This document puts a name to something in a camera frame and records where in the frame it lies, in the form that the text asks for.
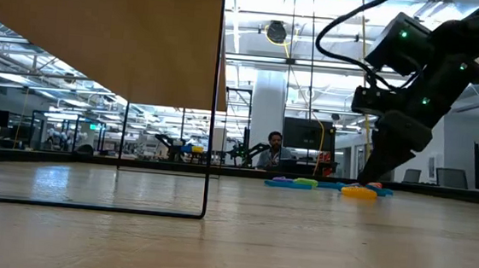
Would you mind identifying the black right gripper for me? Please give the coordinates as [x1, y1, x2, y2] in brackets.
[344, 44, 479, 195]

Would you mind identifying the blue rubber band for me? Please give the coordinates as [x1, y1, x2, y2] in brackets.
[263, 177, 313, 191]
[366, 185, 395, 199]

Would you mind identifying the yellow rubber band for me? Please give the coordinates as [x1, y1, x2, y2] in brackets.
[340, 184, 379, 201]

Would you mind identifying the small grey office chair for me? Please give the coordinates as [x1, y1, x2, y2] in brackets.
[402, 167, 424, 185]

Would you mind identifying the wide grey office chair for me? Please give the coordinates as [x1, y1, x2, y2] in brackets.
[433, 166, 470, 189]

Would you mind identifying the black screen cart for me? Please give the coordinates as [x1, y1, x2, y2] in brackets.
[277, 147, 341, 178]

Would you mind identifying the black large screen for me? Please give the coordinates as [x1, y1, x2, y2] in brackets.
[281, 116, 338, 153]

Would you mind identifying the green rubber band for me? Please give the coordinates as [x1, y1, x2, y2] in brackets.
[292, 176, 320, 189]

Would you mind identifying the white panel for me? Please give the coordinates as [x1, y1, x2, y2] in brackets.
[211, 126, 229, 154]

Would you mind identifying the wall poster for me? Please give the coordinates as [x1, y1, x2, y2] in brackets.
[426, 153, 438, 180]

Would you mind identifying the thin yellow cable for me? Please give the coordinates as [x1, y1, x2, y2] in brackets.
[252, 23, 333, 177]

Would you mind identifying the black hanging cable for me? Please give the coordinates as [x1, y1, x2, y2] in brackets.
[278, 0, 299, 172]
[297, 0, 323, 175]

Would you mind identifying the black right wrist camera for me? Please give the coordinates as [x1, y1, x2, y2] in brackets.
[362, 8, 439, 80]

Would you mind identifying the thick yellow cable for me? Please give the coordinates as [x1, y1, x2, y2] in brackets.
[346, 0, 387, 176]

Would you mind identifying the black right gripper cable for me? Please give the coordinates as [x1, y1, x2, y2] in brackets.
[311, 0, 403, 91]

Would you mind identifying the black rack frame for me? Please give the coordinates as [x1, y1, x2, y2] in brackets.
[219, 86, 255, 169]

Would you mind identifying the black ceiling cable reel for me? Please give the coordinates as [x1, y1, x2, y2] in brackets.
[265, 19, 289, 45]

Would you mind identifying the wooden stand with black frame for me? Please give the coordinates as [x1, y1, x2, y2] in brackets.
[0, 0, 237, 221]

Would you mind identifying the black cell frame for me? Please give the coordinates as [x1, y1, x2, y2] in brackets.
[27, 108, 108, 156]

